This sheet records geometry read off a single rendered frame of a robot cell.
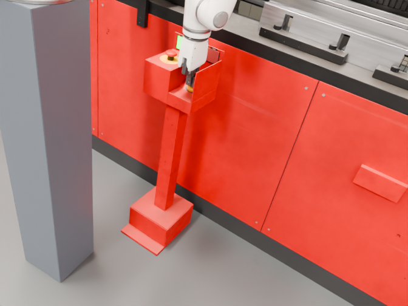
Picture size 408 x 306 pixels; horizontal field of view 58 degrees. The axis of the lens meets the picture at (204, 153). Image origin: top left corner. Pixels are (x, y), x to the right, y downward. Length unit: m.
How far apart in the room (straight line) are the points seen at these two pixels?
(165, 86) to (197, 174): 0.57
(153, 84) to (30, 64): 0.43
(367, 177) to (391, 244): 0.28
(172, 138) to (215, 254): 0.57
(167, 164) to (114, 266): 0.46
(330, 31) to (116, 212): 1.16
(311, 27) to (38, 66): 0.86
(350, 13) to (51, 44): 1.08
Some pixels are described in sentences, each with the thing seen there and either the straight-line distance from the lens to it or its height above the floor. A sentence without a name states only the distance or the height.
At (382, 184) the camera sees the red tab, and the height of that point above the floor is 0.59.
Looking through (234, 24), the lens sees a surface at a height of 0.87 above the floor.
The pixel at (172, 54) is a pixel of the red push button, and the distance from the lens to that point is 1.25.
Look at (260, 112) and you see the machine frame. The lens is 1.37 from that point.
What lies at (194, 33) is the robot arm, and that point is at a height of 0.92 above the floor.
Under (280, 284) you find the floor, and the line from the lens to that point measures 1.66.
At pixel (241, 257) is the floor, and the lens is 1.68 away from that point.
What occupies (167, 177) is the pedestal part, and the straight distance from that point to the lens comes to 1.49.
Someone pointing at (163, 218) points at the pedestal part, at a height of 0.12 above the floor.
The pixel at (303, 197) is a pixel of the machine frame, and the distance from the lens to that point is 1.47.
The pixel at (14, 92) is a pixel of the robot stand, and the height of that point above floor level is 0.76.
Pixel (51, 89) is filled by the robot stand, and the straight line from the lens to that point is 1.02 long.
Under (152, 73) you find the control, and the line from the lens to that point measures 1.25.
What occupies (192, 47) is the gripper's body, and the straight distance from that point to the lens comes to 1.13.
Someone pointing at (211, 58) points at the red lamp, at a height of 0.80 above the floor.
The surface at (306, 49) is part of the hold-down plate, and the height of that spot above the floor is 0.89.
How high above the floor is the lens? 1.28
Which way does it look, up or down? 36 degrees down
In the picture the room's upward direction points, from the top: 12 degrees clockwise
